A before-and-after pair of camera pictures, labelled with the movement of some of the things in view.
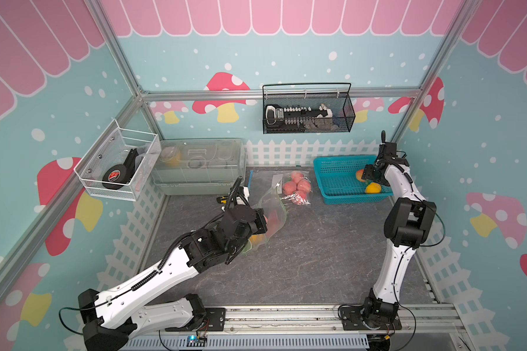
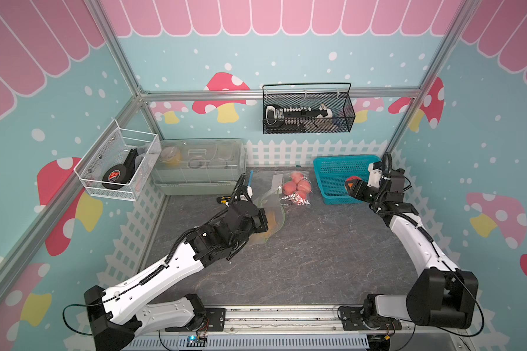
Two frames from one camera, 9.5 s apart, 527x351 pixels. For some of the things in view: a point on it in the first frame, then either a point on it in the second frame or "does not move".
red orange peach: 359,175 -> 352,178
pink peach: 304,186 does not move
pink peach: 296,176 does not move
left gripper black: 260,228 does not move
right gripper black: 367,173 -> 357,189
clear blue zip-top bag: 280,188 does not move
